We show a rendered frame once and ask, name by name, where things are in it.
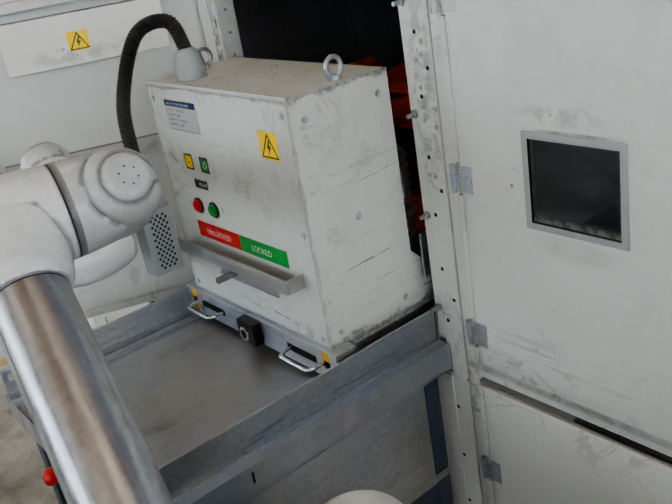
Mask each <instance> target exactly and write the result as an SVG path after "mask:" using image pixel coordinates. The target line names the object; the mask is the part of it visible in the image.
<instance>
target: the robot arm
mask: <svg viewBox="0 0 672 504"><path fill-rule="evenodd" d="M20 167H21V169H19V170H15V171H11V172H8V173H4V174H1V175H0V344H1V347H2V349H3V352H4V354H5V357H6V359H7V361H8V364H9V366H10V369H11V371H12V374H13V376H14V378H15V381H16V383H17V386H18V388H19V391H20V393H21V395H22V398H23V400H24V403H25V405H26V408H27V410H28V412H29V415H30V417H31V420H32V422H33V424H34V425H35V426H36V429H37V431H38V434H39V436H40V439H41V441H42V443H43V446H44V448H45V451H46V453H47V456H48V458H49V460H50V463H51V465H52V468H53V470H54V473H55V475H56V477H57V480H58V482H59V485H60V487H61V490H62V492H63V494H64V497H65V499H66V502H67V504H175V503H174V501H173V499H172V497H171V495H170V493H169V490H168V488H167V486H166V484H165V482H164V480H163V478H162V476H161V474H160V471H159V469H158V467H157V465H156V463H155V461H154V459H153V457H152V455H151V453H150V450H149V448H148V446H147V444H146V442H145V440H144V438H143V436H142V434H141V432H140V429H139V427H138V425H137V423H136V421H135V419H134V417H133V415H132V413H131V411H130V408H129V406H128V404H127V402H126V400H125V398H124V396H123V394H122V392H121V389H120V387H119V385H118V383H117V381H116V379H115V377H114V375H113V373H112V371H111V368H110V366H109V364H108V362H107V360H106V358H105V356H104V354H103V352H102V350H101V347H100V345H99V343H98V341H97V339H96V337H95V335H94V333H93V331H92V328H91V326H90V324H89V322H88V320H87V318H86V316H85V314H84V312H83V310H82V307H81V305H80V303H79V301H78V299H77V297H76V295H75V293H74V291H73V288H77V287H83V286H88V285H91V284H94V283H97V282H99V281H101V280H104V279H106V278H108V277H110V276H112V275H113V274H114V273H116V272H118V271H119V270H121V269H122V268H124V267H125V266H127V265H128V264H129V263H130V262H131V261H132V260H133V259H134V258H135V256H136V254H137V244H136V240H135V238H134V235H133V234H134V233H137V232H138V231H140V230H141V229H143V228H144V227H145V226H146V225H147V224H148V223H149V222H150V220H151V219H152V217H153V216H154V214H155V212H156V210H157V208H158V205H159V202H160V196H161V188H160V182H159V180H158V177H157V175H156V173H155V171H154V169H153V166H152V164H151V163H150V161H148V159H147V158H145V157H144V156H143V155H142V154H140V153H139V152H137V151H135V150H132V149H129V148H125V147H108V148H104V149H101V150H99V151H97V152H96V153H94V154H92V153H89V154H84V155H80V156H76V157H72V156H71V155H70V154H69V153H68V152H67V151H66V150H65V149H64V148H63V147H62V146H60V145H59V144H57V143H53V142H40V143H37V144H34V145H32V146H31V147H29V148H28V149H27V150H26V151H25V152H24V155H23V156H22V158H21V165H20ZM323 504H403V503H402V502H400V501H399V500H397V499H396V498H394V497H393V496H391V495H389V494H386V493H383V492H380V491H375V490H355V491H350V492H347V493H344V494H341V495H339V496H336V497H334V498H332V499H330V500H328V501H326V502H325V503H323Z"/></svg>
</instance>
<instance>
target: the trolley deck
mask: <svg viewBox="0 0 672 504"><path fill-rule="evenodd" d="M279 354H280V352H278V351H276V350H274V349H272V348H270V347H268V346H266V345H264V344H261V345H259V346H257V347H255V346H254V345H252V344H250V343H248V342H246V341H244V340H242V339H241V338H240V333H239V331H238V330H236V329H234V328H232V327H230V326H228V325H226V324H224V323H222V322H220V321H219V320H217V319H215V318H214V319H210V320H207V319H204V318H202V317H201V318H198V319H196V320H194V321H192V322H190V323H188V324H186V325H184V326H182V327H180V328H178V329H176V330H174V331H172V332H170V333H167V334H165V335H163V336H161V337H159V338H157V339H155V340H153V341H151V342H149V343H147V344H145V345H143V346H141V347H139V348H137V349H134V350H132V351H130V352H128V353H126V354H124V355H122V356H120V357H118V358H116V359H114V360H112V361H110V362H108V364H109V366H110V368H111V371H112V373H113V375H114V377H115V379H116V381H117V383H118V385H119V387H120V389H121V392H122V394H123V396H124V398H125V400H126V402H127V404H128V406H129V408H130V411H131V413H132V415H133V417H134V419H135V421H136V423H137V425H138V427H139V429H140V432H141V434H142V436H143V438H144V440H145V442H146V444H147V446H148V448H149V450H150V453H151V455H152V457H153V459H154V461H155V463H156V465H157V467H158V468H159V467H161V466H163V465H165V464H166V463H168V462H170V461H171V460H173V459H175V458H177V457H178V456H180V455H182V454H183V453H185V452H187V451H189V450H190V449H192V448H194V447H195V446H197V445H199V444H201V443H202V442H204V441H206V440H207V439H209V438H211V437H213V436H214V435H216V434H218V433H219V432H221V431H223V430H225V429H226V428H228V427H230V426H231V425H233V424H235V423H237V422H238V421H240V420H242V419H243V418H245V417H247V416H249V415H250V414H252V413H254V412H256V411H257V410H259V409H261V408H262V407H264V406H266V405H268V404H269V403H271V402H273V401H274V400H276V399H278V398H280V397H281V396H283V395H285V394H286V393H288V392H290V391H292V390H293V389H295V388H297V387H298V386H300V385H302V384H304V383H305V382H307V381H309V380H310V379H312V378H314V377H316V376H317V375H319V374H320V373H318V372H316V371H312V372H303V371H301V370H299V369H297V368H295V367H293V366H292V365H290V364H288V363H286V362H284V361H283V360H281V359H280V358H279V357H278V356H279ZM450 369H452V367H451V359H450V350H449V343H448V342H447V343H444V342H441V341H439V340H438V341H437V342H435V343H434V344H432V345H430V346H429V347H427V348H425V349H424V350H422V351H421V352H419V353H417V354H416V355H414V356H412V357H411V358H409V359H408V360H406V361H404V362H403V363H401V364H399V365H398V366H396V367H395V368H393V369H391V370H390V371H388V372H386V373H385V374H383V375H382V376H380V377H378V378H377V379H375V380H374V381H372V382H370V383H369V384H367V385H365V386H364V387H362V388H361V389H359V390H357V391H356V392H354V393H352V394H351V395H349V396H348V397H346V398H344V399H343V400H341V401H339V402H338V403H336V404H335V405H333V406H331V407H330V408H328V409H326V410H325V411H323V412H322V413H320V414H318V415H317V416H315V417H313V418H312V419H310V420H309V421H307V422H305V423H304V424H302V425H301V426H299V427H297V428H296V429H294V430H292V431H291V432H289V433H288V434H286V435H284V436H283V437H281V438H279V439H278V440H276V441H275V442H273V443H271V444H270V445H268V446H266V447H265V448H263V449H262V450H260V451H258V452H257V453H255V454H253V455H252V456H250V457H249V458H247V459H245V460H244V461H242V462H240V463H239V464H237V465H236V466H234V467H232V468H231V469H229V470H228V471H226V472H224V473H223V474H221V475H219V476H218V477H216V478H215V479H213V480H211V481H210V482H208V483H206V484H205V485H203V486H202V487H200V488H198V489H197V490H195V491H193V492H192V493H190V494H189V495H187V496H185V497H184V498H182V499H180V500H179V501H177V502H176V503H175V504H245V503H246V502H248V501H249V500H251V499H252V498H254V497H255V496H257V495H259V494H260V493H262V492H263V491H265V490H266V489H268V488H269V487H271V486H272V485H274V484H275V483H277V482H278V481H280V480H282V479H283V478H285V477H286V476H288V475H289V474H291V473H292V472H294V471H295V470H297V469H298V468H300V467H302V466H303V465H305V464H306V463H308V462H309V461H311V460H312V459H314V458H315V457H317V456H318V455H320V454H321V453H323V452H325V451H326V450H328V449H329V448H331V447H332V446H334V445H335V444H337V443H338V442H340V441H341V440H343V439H344V438H346V437H348V436H349V435H351V434H352V433H354V432H355V431H357V430H358V429H360V428H361V427H363V426H364V425H366V424H367V423H369V422H371V421H372V420H374V419H375V418H377V417H378V416H380V415H381V414H383V413H384V412H386V411H387V410H389V409H391V408H392V407H394V406H395V405H397V404H398V403H400V402H401V401H403V400H404V399H406V398H407V397H409V396H410V395H412V394H414V393H415V392H417V391H418V390H420V389H421V388H423V387H424V386H426V385H427V384H429V383H430V382H432V381H433V380H435V379H437V378H438V377H440V376H441V375H443V374H444V373H446V372H447V371H449V370H450ZM5 396H6V398H7V401H8V404H9V406H10V409H11V411H12V414H13V417H14V418H15V419H16V420H17V421H18V423H19V424H20V425H21V426H22V427H23V428H24V429H25V430H26V431H27V432H28V433H29V434H30V435H31V436H32V437H33V439H34V440H35V441H36V442H37V443H38V444H39V445H40V446H41V447H42V448H43V449H44V450H45V448H44V446H43V443H42V441H41V439H40V436H39V434H38V431H37V429H36V426H35V425H34V424H33V422H32V420H31V417H30V415H29V412H28V410H27V408H26V405H25V403H23V404H21V405H19V406H17V407H16V406H15V405H14V404H13V403H12V402H11V401H10V399H9V395H8V393H6V394H5Z"/></svg>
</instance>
